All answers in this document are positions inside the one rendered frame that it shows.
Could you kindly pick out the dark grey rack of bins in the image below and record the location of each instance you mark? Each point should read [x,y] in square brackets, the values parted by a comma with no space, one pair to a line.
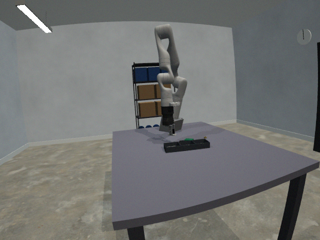
[187,145]

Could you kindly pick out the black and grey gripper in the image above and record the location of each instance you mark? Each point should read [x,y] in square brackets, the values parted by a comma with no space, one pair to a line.
[167,111]

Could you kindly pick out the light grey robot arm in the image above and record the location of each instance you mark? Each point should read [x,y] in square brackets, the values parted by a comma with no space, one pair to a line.
[169,61]

